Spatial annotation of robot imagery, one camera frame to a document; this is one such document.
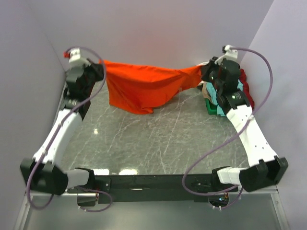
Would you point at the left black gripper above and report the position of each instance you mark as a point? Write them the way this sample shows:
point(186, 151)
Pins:
point(96, 71)

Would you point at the teal t shirt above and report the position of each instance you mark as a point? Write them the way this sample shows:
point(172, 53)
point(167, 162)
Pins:
point(212, 92)

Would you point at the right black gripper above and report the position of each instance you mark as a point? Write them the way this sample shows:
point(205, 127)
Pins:
point(207, 71)

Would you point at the orange t shirt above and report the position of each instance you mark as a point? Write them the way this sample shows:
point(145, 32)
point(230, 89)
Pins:
point(139, 89)

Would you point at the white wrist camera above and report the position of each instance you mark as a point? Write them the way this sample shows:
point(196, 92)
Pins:
point(229, 53)
point(75, 58)

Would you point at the green t shirt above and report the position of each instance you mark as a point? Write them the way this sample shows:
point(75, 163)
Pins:
point(211, 108)

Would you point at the cream white t shirt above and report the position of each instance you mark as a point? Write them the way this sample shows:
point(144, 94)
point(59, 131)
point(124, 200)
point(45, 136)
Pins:
point(202, 63)

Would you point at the black base beam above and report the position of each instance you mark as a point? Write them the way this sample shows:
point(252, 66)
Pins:
point(146, 188)

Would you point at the dark red t shirt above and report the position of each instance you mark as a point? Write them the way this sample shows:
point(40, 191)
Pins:
point(245, 88)

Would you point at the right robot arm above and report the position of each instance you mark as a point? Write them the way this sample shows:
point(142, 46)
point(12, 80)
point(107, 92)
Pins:
point(265, 167)

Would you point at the aluminium frame rail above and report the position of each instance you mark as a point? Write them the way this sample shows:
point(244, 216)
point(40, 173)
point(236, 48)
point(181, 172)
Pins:
point(28, 198)

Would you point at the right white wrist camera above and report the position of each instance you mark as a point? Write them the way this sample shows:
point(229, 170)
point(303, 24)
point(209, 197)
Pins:
point(229, 53)

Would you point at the beige t shirt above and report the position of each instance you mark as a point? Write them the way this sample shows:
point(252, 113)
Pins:
point(202, 87)

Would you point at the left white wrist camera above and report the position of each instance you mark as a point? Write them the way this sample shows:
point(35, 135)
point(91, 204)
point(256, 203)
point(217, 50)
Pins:
point(75, 58)

